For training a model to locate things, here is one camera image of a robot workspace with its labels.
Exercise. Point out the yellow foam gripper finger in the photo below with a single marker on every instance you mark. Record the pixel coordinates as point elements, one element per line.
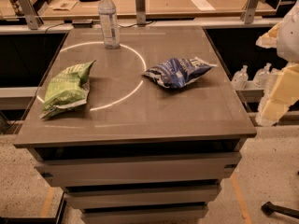
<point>280,93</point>

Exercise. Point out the clear plastic water bottle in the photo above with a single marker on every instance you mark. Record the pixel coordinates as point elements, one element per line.
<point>109,24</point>

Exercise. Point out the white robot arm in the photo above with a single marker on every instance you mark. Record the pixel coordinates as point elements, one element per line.
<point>284,36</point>

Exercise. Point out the right hand sanitizer bottle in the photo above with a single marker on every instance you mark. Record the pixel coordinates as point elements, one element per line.
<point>261,76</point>

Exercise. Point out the hand sanitizer bottle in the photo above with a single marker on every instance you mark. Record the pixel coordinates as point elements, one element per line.
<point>240,78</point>
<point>261,76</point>

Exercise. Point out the left hand sanitizer bottle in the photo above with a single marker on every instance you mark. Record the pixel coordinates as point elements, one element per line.
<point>240,78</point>

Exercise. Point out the blue chip bag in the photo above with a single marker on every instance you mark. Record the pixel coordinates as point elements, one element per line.
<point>177,73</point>

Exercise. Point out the green rice chip bag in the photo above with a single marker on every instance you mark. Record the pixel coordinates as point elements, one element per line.
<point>67,90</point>

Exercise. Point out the black chair leg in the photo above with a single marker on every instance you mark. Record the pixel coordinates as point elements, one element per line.
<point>269,209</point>

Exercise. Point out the white paper slip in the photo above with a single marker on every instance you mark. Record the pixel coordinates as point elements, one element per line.
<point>203,5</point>

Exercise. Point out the grey drawer cabinet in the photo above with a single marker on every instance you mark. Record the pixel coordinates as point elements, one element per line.
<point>138,152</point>

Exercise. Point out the brown paper note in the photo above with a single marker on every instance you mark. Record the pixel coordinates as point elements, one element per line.
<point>64,5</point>

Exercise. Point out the middle metal bracket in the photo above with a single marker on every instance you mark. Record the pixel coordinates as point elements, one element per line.
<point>140,6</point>

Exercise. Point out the left metal bracket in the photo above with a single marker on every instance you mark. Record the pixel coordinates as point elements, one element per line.
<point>32,19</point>

